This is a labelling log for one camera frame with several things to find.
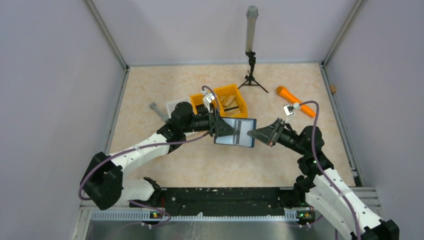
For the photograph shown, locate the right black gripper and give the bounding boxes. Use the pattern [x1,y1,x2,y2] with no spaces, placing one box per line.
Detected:
[248,117,308,156]

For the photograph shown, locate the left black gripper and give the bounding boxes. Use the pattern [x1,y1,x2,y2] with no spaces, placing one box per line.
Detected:
[182,108,238,138]

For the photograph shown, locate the blue leather card holder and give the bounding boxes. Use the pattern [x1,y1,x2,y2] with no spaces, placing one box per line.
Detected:
[213,117,257,148]

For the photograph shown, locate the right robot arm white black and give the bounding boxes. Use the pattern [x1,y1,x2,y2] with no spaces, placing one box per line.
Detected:
[247,118,400,240]

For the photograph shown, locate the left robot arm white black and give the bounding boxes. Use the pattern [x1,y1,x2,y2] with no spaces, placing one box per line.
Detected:
[78,101,239,210]

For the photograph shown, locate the wooden blocks in bin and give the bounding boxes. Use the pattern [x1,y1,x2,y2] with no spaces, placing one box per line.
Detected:
[219,95,241,116]

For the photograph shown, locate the yellow plastic bin right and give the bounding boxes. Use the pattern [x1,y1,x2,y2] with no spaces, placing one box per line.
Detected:
[214,83,248,118]

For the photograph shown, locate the yellow plastic bin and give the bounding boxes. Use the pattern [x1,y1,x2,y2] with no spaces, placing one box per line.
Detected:
[190,93,217,115]
[214,83,248,118]

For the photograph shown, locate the yellow plastic bin left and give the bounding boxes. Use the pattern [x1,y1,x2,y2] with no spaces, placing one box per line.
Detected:
[190,93,217,115]

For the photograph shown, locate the black tripod stand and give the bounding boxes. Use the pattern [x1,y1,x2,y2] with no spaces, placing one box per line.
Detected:
[238,51,269,94]

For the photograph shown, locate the white plastic bin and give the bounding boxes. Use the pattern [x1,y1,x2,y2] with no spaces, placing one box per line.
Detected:
[165,98,191,117]

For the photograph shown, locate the grey plastic bolt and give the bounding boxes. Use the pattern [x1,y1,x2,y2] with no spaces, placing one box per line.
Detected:
[149,102,169,122]

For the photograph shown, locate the grey microphone on stand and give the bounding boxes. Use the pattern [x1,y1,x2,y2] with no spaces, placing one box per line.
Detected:
[245,5,259,53]

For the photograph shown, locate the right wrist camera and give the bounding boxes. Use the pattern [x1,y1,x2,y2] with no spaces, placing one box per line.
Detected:
[283,102,300,124]

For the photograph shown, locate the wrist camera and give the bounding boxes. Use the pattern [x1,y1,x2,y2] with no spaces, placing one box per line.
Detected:
[201,90,215,111]
[283,102,300,124]

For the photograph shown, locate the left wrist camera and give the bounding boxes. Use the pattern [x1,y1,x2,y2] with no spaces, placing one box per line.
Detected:
[201,90,215,111]

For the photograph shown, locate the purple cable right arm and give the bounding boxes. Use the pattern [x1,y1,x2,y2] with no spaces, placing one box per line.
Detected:
[298,100,363,240]

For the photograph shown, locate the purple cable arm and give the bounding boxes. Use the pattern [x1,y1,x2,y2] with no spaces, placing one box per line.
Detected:
[78,85,222,201]
[298,100,363,240]

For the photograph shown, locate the small wooden piece on rail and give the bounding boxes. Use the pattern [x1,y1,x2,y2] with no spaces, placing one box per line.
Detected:
[329,84,337,94]

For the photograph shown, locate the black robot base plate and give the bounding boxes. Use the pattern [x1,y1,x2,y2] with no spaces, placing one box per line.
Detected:
[129,187,308,217]

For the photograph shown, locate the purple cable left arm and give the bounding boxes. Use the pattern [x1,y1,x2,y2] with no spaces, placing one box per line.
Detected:
[78,85,222,201]

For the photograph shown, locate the white cable duct strip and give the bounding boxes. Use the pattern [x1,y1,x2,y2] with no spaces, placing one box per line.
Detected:
[91,210,299,222]

